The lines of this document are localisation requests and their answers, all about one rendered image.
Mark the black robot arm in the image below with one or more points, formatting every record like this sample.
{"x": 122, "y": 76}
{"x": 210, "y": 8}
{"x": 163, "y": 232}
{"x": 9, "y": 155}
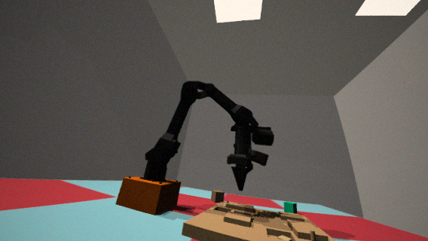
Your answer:
{"x": 167, "y": 146}

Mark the small green block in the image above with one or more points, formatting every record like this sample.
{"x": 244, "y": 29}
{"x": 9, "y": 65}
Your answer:
{"x": 290, "y": 207}

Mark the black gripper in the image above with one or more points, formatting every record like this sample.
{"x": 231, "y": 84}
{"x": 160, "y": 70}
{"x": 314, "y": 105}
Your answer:
{"x": 243, "y": 165}

